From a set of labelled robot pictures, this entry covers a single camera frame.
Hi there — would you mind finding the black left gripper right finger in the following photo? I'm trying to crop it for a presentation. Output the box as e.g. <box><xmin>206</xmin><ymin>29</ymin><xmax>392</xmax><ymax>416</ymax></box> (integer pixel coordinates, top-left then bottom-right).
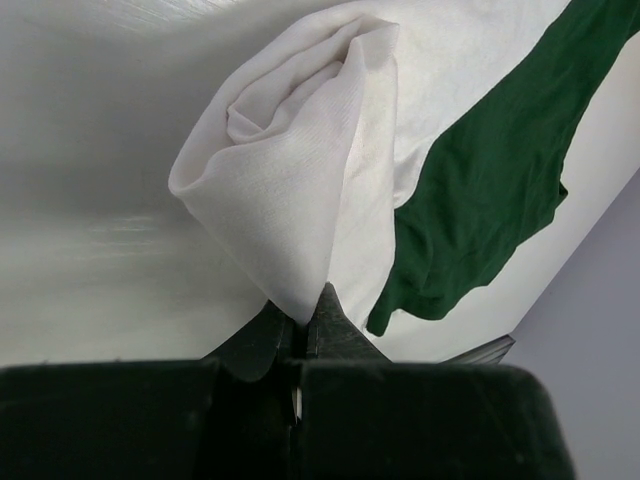
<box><xmin>302</xmin><ymin>281</ymin><xmax>389</xmax><ymax>421</ymax></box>

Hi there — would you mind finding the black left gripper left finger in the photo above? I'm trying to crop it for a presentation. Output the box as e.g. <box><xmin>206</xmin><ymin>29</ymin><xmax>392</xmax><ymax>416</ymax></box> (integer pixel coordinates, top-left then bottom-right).
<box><xmin>199</xmin><ymin>303</ymin><xmax>296</xmax><ymax>479</ymax></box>

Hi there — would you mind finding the white and green t-shirt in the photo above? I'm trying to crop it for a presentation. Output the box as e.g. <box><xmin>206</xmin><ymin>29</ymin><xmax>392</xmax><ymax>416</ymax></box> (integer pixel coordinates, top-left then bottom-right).
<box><xmin>168</xmin><ymin>1</ymin><xmax>639</xmax><ymax>336</ymax></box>

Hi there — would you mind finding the aluminium mounting rail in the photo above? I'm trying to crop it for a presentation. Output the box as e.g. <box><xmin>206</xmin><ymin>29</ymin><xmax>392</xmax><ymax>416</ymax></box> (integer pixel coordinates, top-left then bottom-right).
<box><xmin>447</xmin><ymin>335</ymin><xmax>516</xmax><ymax>364</ymax></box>

